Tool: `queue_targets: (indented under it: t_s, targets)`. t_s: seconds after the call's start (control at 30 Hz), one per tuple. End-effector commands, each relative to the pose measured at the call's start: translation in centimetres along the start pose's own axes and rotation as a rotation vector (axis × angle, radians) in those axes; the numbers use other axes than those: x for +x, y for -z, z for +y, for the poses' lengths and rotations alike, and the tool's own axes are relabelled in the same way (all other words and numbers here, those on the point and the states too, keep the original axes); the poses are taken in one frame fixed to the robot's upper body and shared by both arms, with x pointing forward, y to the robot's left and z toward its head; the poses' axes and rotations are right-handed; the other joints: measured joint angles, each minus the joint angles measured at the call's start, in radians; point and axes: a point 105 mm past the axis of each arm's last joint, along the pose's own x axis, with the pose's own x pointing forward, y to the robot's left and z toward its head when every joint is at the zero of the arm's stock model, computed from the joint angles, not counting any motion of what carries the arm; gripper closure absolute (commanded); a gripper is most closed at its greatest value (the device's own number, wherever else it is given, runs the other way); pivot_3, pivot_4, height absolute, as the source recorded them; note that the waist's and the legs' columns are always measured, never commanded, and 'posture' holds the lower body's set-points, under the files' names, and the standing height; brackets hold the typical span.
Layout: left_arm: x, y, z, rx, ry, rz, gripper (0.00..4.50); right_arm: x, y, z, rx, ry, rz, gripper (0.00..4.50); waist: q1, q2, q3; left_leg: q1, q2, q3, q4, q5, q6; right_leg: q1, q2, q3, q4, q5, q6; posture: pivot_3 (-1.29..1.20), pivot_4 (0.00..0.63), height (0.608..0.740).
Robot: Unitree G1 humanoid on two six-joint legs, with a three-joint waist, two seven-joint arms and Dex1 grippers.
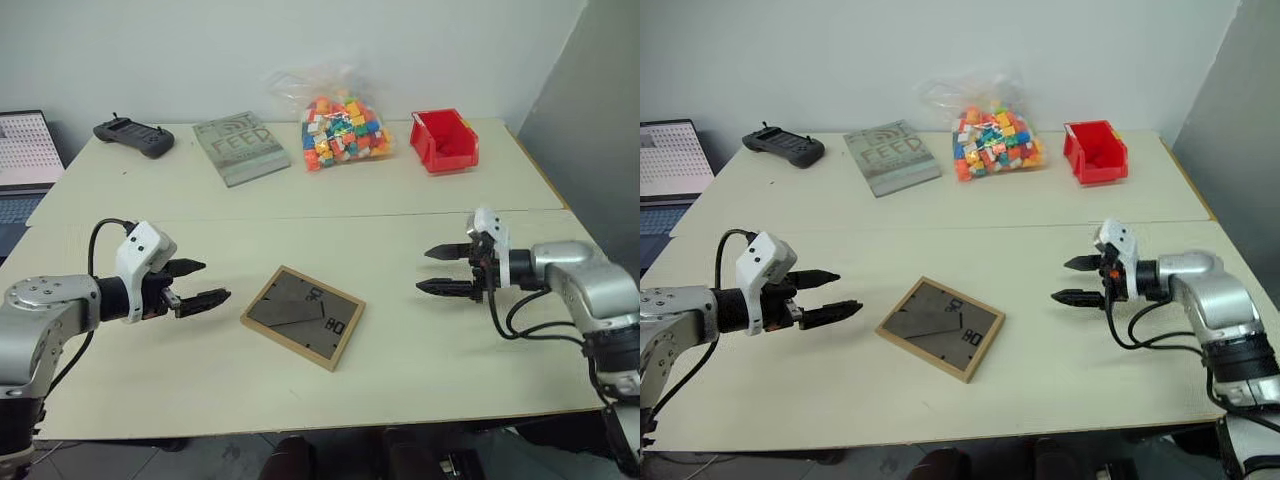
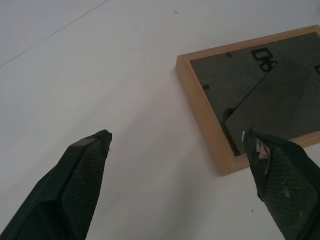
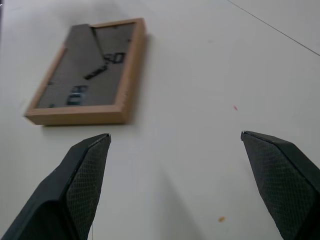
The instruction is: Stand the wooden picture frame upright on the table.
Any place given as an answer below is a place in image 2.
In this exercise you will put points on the wooden picture frame back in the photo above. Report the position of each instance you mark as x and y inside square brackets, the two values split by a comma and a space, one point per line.
[225, 82]

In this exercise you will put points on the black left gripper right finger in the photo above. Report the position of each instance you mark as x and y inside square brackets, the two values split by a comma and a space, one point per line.
[285, 190]

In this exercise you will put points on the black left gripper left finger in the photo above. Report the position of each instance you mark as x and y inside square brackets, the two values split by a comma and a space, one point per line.
[62, 190]

